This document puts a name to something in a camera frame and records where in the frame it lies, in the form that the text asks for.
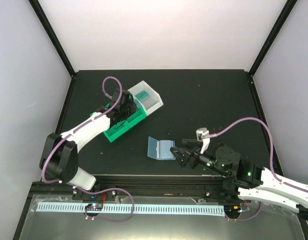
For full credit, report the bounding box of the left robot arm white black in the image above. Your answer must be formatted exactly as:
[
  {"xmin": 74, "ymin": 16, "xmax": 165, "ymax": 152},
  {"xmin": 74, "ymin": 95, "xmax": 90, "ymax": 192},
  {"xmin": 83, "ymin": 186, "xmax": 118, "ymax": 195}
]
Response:
[{"xmin": 39, "ymin": 89, "xmax": 139, "ymax": 200}]

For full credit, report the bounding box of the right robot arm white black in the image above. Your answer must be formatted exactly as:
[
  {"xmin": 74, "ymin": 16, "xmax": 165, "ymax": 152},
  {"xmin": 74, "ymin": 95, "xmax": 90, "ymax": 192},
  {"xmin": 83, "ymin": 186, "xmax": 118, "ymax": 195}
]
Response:
[{"xmin": 170, "ymin": 139, "xmax": 308, "ymax": 221}]

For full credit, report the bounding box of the teal card in white bin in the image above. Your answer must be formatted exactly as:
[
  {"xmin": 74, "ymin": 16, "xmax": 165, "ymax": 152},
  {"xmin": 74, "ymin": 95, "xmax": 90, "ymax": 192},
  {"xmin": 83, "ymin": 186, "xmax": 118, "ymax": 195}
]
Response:
[{"xmin": 136, "ymin": 90, "xmax": 150, "ymax": 102}]

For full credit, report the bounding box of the green bin middle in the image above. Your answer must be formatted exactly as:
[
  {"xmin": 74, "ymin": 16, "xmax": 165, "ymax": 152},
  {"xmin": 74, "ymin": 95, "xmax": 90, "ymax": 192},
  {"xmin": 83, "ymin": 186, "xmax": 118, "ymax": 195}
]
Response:
[{"xmin": 126, "ymin": 99, "xmax": 147, "ymax": 129}]

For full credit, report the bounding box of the green bin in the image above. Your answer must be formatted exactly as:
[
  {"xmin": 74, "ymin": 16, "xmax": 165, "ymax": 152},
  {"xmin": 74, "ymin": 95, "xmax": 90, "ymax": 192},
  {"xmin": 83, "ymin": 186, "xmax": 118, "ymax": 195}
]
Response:
[
  {"xmin": 126, "ymin": 99, "xmax": 147, "ymax": 129},
  {"xmin": 104, "ymin": 106, "xmax": 130, "ymax": 143}
]

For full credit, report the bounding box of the white translucent bin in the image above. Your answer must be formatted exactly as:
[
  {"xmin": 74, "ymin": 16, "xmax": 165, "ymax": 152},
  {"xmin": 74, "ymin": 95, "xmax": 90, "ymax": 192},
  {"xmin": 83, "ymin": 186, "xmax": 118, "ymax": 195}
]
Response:
[{"xmin": 128, "ymin": 80, "xmax": 164, "ymax": 116}]

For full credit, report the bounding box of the green bin left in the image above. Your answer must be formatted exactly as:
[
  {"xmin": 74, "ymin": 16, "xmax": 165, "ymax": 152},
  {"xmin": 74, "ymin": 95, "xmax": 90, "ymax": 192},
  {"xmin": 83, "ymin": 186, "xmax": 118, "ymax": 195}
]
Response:
[{"xmin": 104, "ymin": 106, "xmax": 130, "ymax": 143}]

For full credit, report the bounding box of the right controller board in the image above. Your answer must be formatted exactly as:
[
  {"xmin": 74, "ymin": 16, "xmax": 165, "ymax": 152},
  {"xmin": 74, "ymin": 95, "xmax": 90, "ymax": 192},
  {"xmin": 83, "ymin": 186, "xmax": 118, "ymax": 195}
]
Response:
[{"xmin": 224, "ymin": 205, "xmax": 246, "ymax": 214}]

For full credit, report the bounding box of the controller board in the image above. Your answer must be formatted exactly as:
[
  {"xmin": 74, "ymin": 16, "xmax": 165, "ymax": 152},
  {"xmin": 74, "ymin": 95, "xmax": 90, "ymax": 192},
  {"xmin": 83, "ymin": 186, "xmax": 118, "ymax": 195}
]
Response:
[
  {"xmin": 85, "ymin": 203, "xmax": 103, "ymax": 211},
  {"xmin": 224, "ymin": 205, "xmax": 246, "ymax": 214}
]

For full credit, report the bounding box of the left controller board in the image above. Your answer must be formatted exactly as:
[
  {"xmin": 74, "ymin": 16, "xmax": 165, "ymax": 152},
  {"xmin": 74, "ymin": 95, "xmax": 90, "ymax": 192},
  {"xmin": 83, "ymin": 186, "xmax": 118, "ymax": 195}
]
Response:
[{"xmin": 85, "ymin": 203, "xmax": 103, "ymax": 211}]

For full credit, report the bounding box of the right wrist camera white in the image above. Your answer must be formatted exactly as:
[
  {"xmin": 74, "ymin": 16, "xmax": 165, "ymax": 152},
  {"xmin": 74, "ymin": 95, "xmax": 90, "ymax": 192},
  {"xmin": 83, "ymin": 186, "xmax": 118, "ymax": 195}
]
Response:
[{"xmin": 196, "ymin": 127, "xmax": 210, "ymax": 154}]

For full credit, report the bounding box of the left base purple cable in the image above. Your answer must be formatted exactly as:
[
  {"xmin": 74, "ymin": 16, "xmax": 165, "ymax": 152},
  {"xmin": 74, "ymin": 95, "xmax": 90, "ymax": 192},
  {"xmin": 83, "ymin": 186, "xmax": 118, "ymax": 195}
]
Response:
[{"xmin": 73, "ymin": 187, "xmax": 134, "ymax": 223}]

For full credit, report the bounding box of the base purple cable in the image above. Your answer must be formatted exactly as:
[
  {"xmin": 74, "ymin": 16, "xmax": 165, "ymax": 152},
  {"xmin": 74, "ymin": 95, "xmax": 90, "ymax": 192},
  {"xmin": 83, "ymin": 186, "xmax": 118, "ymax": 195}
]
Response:
[
  {"xmin": 225, "ymin": 199, "xmax": 264, "ymax": 223},
  {"xmin": 73, "ymin": 187, "xmax": 134, "ymax": 223}
]

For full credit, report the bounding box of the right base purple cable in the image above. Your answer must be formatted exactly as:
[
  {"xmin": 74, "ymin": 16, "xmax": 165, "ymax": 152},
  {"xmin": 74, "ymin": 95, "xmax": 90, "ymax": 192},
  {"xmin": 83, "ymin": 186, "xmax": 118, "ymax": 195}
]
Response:
[{"xmin": 225, "ymin": 199, "xmax": 264, "ymax": 223}]

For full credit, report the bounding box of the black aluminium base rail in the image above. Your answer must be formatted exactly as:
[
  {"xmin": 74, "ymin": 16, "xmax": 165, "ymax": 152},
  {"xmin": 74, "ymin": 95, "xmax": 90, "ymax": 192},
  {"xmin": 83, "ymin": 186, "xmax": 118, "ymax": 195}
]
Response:
[{"xmin": 31, "ymin": 174, "xmax": 244, "ymax": 201}]

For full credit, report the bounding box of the white slotted cable duct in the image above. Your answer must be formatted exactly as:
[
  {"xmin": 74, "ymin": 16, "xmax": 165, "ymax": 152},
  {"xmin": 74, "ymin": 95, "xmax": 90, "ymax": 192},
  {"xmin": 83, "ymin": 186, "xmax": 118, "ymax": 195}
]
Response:
[{"xmin": 36, "ymin": 202, "xmax": 225, "ymax": 217}]

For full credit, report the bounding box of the left frame post black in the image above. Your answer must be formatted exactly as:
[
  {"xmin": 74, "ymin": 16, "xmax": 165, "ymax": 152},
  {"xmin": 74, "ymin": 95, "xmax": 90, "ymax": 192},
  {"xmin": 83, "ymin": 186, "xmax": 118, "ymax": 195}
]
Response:
[{"xmin": 28, "ymin": 0, "xmax": 76, "ymax": 77}]

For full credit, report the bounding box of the frame post black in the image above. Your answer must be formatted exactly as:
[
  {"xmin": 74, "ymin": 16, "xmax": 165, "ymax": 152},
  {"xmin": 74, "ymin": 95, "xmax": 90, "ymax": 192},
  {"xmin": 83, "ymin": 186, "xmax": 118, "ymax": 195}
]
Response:
[
  {"xmin": 248, "ymin": 0, "xmax": 298, "ymax": 77},
  {"xmin": 28, "ymin": 0, "xmax": 76, "ymax": 77}
]

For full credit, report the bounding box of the right frame post black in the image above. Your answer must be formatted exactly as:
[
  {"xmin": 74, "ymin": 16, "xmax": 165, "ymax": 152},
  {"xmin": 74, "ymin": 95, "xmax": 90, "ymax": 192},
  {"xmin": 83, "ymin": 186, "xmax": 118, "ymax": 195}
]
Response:
[{"xmin": 248, "ymin": 0, "xmax": 298, "ymax": 77}]

